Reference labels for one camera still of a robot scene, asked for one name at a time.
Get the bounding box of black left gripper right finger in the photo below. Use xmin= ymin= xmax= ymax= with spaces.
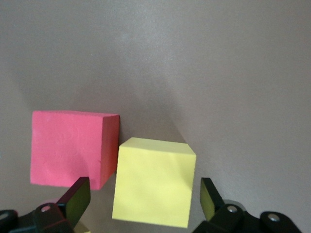
xmin=193 ymin=177 xmax=302 ymax=233

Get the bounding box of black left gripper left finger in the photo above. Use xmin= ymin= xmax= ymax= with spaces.
xmin=0 ymin=176 xmax=92 ymax=233

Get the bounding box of red foam block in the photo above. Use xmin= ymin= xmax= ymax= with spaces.
xmin=30 ymin=110 xmax=120 ymax=190

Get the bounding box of yellow foam block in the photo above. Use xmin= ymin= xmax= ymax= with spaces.
xmin=111 ymin=137 xmax=197 ymax=229

